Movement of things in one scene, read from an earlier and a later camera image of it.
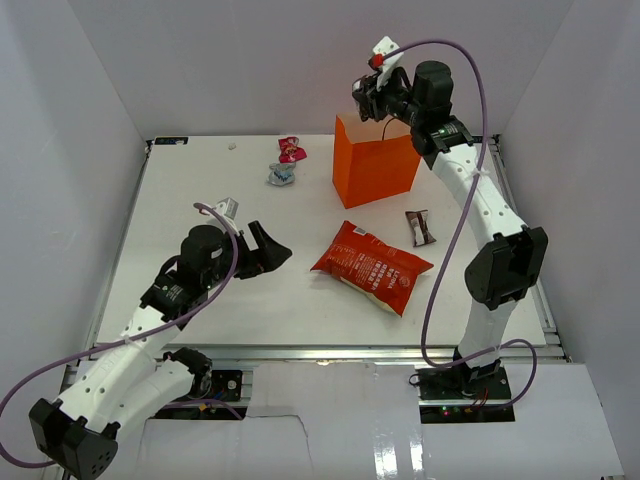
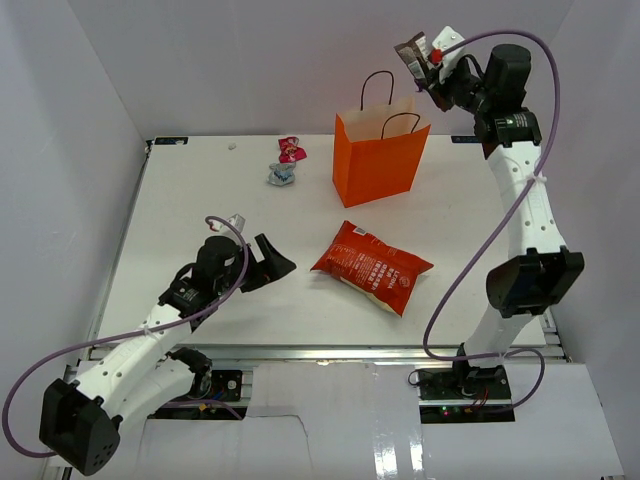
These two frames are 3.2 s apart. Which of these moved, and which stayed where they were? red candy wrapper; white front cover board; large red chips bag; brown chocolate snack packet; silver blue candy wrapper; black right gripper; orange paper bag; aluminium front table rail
Moved: black right gripper; brown chocolate snack packet
Stayed: red candy wrapper; silver blue candy wrapper; orange paper bag; large red chips bag; aluminium front table rail; white front cover board
